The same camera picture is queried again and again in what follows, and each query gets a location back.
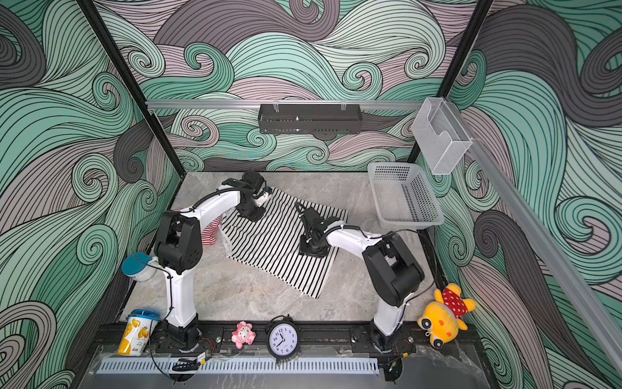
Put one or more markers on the teal lid white mug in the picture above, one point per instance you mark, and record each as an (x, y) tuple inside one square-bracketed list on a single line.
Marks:
[(140, 267)]

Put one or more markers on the grey plastic laundry basket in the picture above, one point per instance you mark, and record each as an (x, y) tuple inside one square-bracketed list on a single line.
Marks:
[(403, 196)]

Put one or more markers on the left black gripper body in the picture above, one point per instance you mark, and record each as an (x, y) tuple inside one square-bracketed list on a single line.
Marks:
[(252, 211)]

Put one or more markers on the black wall shelf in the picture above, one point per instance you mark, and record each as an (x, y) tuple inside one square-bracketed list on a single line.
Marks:
[(310, 119)]

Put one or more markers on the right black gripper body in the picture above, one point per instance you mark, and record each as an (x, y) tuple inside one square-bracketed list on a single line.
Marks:
[(308, 247)]

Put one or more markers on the white slotted cable duct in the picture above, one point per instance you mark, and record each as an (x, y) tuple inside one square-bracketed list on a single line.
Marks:
[(242, 366)]

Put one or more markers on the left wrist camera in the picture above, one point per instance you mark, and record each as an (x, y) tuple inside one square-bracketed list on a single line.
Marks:
[(257, 192)]

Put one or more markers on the aluminium rail right wall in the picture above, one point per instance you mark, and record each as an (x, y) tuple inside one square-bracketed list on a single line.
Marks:
[(575, 196)]

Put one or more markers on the black white striped tank top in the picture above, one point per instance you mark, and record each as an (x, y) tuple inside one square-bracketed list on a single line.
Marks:
[(272, 243)]

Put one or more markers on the black alarm clock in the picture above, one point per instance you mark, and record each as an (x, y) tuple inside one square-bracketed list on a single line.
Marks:
[(283, 338)]

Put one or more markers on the clear wall-mounted bin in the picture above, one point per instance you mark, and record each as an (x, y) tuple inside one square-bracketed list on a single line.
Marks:
[(441, 133)]

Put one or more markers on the yellow plush toy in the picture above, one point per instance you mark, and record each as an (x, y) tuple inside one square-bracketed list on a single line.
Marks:
[(442, 318)]

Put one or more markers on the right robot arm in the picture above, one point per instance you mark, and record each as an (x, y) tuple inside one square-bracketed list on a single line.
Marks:
[(393, 269)]

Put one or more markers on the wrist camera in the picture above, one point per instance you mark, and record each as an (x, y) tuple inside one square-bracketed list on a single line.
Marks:
[(257, 192), (315, 226)]

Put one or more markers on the aluminium rail wall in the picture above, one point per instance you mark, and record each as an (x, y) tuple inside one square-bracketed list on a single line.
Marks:
[(225, 104), (575, 196)]

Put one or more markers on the red white striped tank top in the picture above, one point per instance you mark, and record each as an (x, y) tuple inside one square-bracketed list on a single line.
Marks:
[(209, 233)]

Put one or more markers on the aluminium rail back wall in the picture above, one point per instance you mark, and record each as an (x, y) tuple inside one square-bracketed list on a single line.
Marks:
[(225, 104)]

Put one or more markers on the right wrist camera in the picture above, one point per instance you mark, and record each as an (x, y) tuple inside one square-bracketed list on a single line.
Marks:
[(315, 226)]

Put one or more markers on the pink plush toy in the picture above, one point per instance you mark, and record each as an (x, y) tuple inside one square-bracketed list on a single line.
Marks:
[(243, 335)]

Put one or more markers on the yellow drink cup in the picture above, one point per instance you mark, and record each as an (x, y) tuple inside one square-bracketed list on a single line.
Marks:
[(139, 326)]

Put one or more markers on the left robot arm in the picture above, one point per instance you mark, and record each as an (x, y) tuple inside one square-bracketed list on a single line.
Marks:
[(178, 247)]

